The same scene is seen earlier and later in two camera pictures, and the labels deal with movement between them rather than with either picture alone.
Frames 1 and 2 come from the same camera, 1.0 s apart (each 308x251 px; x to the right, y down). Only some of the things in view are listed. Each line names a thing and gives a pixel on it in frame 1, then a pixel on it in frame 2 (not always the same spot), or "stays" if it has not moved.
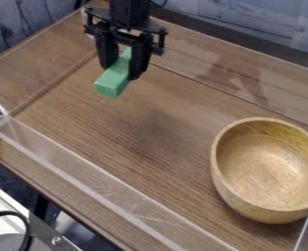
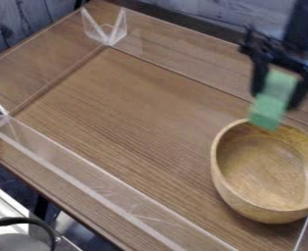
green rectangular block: [116, 75] -> [270, 103]
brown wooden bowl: [266, 169] stays
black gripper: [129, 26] -> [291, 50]
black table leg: [40, 208] stays
